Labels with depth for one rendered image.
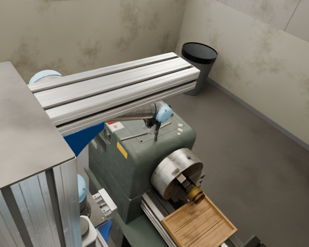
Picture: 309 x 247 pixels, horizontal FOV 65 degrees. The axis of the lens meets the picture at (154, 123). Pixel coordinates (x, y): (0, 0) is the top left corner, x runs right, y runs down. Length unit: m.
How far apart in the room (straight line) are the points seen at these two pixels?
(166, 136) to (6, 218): 1.21
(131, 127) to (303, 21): 2.92
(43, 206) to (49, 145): 0.08
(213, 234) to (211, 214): 0.13
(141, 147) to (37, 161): 1.10
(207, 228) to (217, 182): 1.46
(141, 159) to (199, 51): 3.23
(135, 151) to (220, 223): 0.71
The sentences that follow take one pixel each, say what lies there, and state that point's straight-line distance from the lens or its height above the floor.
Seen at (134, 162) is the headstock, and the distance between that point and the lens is 1.35.
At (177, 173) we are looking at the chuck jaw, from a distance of 1.37.
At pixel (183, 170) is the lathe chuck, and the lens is 1.38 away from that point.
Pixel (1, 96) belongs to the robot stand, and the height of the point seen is 2.03.
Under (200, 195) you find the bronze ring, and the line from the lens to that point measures 1.45.
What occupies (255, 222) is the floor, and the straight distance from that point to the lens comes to 2.96.
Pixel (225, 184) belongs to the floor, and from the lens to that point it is 3.07.
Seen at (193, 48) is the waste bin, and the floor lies 0.61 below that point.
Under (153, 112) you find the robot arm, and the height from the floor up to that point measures 1.67.
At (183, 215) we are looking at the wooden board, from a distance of 1.63.
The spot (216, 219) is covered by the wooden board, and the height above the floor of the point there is 0.89.
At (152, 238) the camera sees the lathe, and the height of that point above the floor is 0.54.
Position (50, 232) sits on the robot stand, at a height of 1.88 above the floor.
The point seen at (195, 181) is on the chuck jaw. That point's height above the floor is 1.10.
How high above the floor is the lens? 2.27
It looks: 41 degrees down
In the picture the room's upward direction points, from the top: 13 degrees clockwise
